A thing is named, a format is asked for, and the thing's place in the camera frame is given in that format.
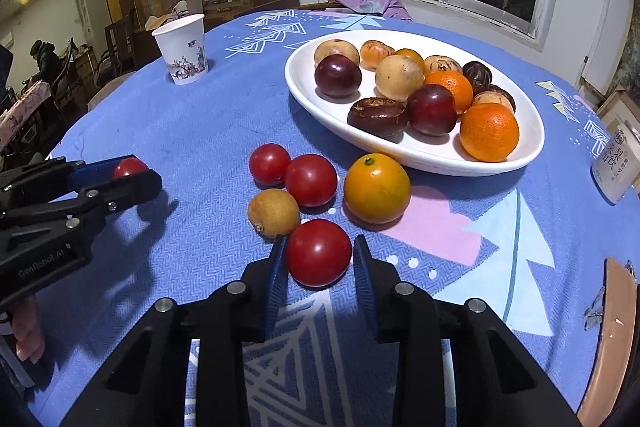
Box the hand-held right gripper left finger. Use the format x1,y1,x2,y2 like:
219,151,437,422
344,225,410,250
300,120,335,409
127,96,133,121
60,237,289,427

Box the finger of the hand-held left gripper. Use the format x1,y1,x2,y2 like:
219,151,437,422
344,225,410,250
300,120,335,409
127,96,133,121
0,155,139,208
0,170,163,233

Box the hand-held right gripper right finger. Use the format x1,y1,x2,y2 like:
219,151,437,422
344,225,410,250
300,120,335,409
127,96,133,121
352,234,583,427

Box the red cherry tomato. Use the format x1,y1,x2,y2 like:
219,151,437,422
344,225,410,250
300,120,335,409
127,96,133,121
249,143,292,186
112,157,150,180
284,154,339,208
284,219,353,288

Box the small brown longan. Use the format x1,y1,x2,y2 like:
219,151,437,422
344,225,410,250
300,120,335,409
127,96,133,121
247,188,301,239

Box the white oval plate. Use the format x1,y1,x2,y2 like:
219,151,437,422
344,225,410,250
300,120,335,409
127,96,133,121
284,38,546,178

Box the dark red plum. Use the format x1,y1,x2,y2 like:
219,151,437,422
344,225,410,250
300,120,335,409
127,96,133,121
406,84,458,136
314,54,363,99

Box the large orange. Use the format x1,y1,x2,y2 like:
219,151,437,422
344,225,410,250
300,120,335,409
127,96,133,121
459,103,521,162

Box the tan round fruit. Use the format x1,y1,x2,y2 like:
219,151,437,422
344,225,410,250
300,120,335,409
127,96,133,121
472,91,513,112
375,55,426,102
314,39,361,68

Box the small orange tangerine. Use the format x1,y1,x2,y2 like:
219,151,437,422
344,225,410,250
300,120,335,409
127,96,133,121
424,71,474,114

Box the striped tan pepino melon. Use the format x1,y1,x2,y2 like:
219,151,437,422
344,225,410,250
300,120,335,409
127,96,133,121
359,40,396,72
423,55,463,75

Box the yellow tomato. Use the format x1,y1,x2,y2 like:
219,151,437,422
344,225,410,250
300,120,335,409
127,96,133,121
394,49,426,70

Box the person's left hand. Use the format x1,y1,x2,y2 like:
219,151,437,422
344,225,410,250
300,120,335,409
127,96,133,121
14,297,45,364

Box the beige cushioned chair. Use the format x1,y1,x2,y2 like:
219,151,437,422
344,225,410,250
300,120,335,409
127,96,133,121
87,74,131,112

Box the table with floral cloth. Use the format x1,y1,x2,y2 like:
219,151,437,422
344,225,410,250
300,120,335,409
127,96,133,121
0,79,53,148

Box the small yellow-orange citrus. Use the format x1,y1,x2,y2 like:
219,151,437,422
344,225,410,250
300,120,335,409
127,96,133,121
343,153,412,225

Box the white printed paper cup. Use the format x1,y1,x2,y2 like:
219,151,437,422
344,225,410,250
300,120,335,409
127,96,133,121
151,13,209,86

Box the metal keys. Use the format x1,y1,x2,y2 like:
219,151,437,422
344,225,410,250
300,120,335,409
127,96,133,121
582,289,608,325

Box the dark wooden chair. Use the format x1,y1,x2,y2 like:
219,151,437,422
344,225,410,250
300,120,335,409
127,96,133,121
232,0,331,20

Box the beige wallet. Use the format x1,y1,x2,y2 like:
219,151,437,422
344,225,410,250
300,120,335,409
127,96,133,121
580,257,638,413

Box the white beverage can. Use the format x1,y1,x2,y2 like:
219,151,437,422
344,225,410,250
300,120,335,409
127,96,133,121
590,121,640,205

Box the wooden picture frame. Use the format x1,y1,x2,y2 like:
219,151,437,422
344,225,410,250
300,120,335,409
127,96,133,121
595,84,640,128

